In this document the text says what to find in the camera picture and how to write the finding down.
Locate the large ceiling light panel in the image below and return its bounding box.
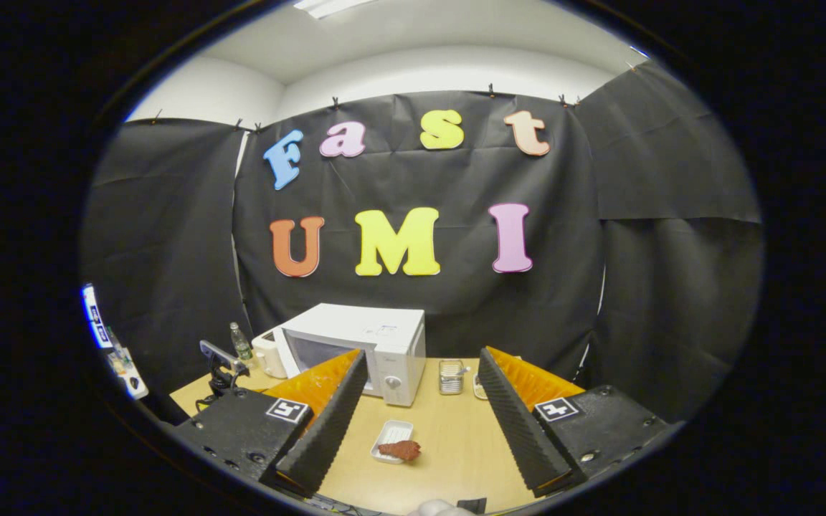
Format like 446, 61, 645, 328
293, 0, 378, 19

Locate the brown meat piece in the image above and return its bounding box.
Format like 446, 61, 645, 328
378, 440, 422, 462

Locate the white toaster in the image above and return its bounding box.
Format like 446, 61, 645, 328
252, 326, 288, 379

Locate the white rectangular plastic tray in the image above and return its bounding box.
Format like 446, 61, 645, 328
371, 420, 414, 464

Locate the metal wire basket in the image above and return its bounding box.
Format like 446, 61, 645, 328
439, 360, 465, 396

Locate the white microwave oven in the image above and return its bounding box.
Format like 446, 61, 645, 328
273, 303, 427, 408

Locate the clear plastic water bottle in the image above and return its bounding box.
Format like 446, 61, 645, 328
230, 322, 253, 363

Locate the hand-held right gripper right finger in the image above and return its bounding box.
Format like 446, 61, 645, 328
478, 346, 672, 499

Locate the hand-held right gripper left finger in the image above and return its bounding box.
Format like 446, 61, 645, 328
169, 349, 369, 499

